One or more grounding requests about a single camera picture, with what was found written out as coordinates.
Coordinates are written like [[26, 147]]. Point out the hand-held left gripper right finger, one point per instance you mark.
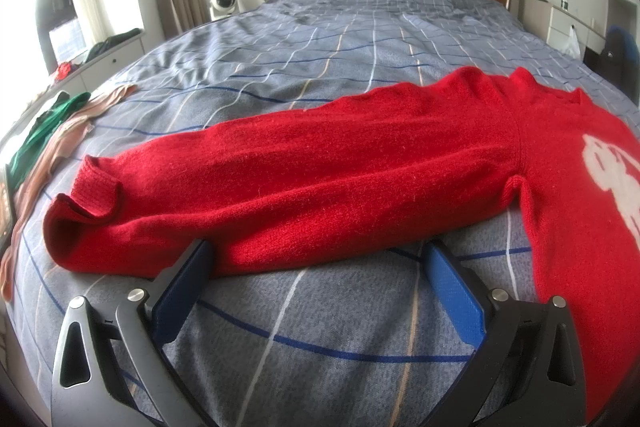
[[457, 297]]

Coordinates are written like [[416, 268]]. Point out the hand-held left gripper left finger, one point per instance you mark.
[[180, 292]]

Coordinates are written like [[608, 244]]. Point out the red knit sweater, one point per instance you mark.
[[325, 172]]

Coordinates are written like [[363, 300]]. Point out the dark clothes pile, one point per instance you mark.
[[112, 42]]

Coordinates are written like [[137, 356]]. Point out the pink garment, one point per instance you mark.
[[55, 152]]

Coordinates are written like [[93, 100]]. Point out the green garment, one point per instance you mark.
[[45, 122]]

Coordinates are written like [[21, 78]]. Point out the white window bench cabinet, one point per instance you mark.
[[115, 57]]

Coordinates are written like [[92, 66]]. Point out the small red cloth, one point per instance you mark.
[[64, 72]]

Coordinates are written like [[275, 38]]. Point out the bed with blue checked cover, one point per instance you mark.
[[350, 47]]

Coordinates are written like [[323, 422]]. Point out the white plastic bag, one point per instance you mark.
[[571, 43]]

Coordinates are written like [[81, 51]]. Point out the white bedside cabinet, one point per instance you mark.
[[557, 24]]

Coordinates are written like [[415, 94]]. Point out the white round fan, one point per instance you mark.
[[221, 3]]

